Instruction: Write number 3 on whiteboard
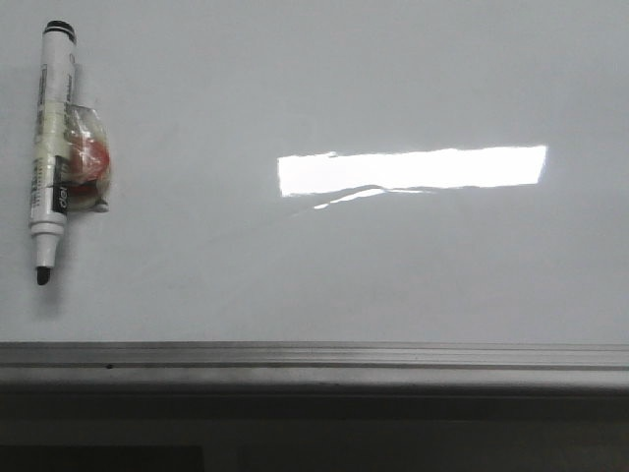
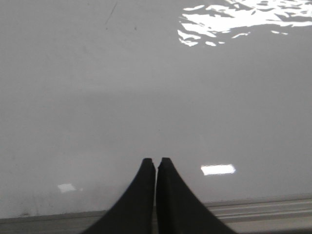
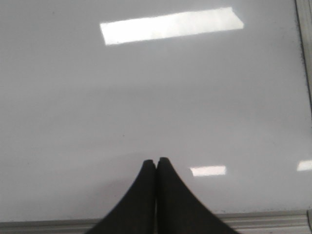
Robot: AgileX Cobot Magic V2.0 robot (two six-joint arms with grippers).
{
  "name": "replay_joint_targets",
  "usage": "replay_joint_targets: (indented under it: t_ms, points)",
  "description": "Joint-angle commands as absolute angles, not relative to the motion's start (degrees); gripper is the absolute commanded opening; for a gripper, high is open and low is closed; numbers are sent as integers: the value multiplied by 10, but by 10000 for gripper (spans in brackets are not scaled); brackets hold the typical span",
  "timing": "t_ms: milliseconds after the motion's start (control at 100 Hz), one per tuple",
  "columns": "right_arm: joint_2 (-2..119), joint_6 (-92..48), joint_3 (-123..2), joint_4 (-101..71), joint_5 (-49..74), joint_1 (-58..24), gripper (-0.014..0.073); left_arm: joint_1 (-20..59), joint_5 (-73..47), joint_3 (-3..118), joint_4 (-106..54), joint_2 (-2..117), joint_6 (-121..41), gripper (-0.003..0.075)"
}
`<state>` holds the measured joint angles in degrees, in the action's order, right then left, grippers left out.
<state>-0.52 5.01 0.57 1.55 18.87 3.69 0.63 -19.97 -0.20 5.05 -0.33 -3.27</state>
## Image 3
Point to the white whiteboard with aluminium frame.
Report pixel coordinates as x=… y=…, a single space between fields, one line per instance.
x=89 y=89

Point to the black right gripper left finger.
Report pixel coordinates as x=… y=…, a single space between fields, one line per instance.
x=135 y=213

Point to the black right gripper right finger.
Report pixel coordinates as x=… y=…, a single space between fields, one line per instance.
x=178 y=210

